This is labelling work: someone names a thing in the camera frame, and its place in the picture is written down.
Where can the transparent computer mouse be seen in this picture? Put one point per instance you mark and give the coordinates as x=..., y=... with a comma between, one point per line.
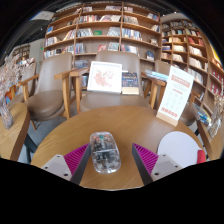
x=105, y=153

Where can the white mouse pad red rest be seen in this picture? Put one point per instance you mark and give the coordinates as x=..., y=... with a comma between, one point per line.
x=178, y=146

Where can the glass vase with dried flowers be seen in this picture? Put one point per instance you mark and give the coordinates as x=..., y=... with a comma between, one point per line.
x=215, y=123
x=6, y=116

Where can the curved wooden bookshelf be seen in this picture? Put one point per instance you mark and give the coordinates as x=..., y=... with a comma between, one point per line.
x=186, y=50

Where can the white and red table sign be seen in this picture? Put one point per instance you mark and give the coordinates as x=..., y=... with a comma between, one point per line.
x=176, y=93

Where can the wide wooden bookshelf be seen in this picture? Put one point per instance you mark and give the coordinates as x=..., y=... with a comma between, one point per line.
x=103, y=33

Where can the brown padded wooden armchair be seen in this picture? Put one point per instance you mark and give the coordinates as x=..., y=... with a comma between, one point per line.
x=50, y=83
x=113, y=100
x=188, y=115

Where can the stack of colourful books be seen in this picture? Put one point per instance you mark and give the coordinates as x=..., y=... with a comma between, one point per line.
x=201, y=115

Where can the dark blue book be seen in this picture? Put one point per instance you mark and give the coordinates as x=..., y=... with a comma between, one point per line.
x=130, y=82

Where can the blue books pile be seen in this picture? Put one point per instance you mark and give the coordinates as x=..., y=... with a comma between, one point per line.
x=156, y=75

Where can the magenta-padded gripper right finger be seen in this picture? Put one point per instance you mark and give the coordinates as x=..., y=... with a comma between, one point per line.
x=146, y=157

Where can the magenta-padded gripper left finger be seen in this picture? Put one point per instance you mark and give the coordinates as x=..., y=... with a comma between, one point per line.
x=76, y=156

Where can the distant wooden bookshelf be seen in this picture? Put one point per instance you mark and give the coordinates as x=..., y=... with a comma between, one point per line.
x=21, y=53

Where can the white framed flower picture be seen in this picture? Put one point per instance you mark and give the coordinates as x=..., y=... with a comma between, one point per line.
x=104, y=77

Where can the round wooden side table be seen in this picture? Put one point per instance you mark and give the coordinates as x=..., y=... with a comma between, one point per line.
x=11, y=136
x=215, y=145

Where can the white hanging ceiling panel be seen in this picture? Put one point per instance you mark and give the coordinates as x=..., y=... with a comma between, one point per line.
x=43, y=15

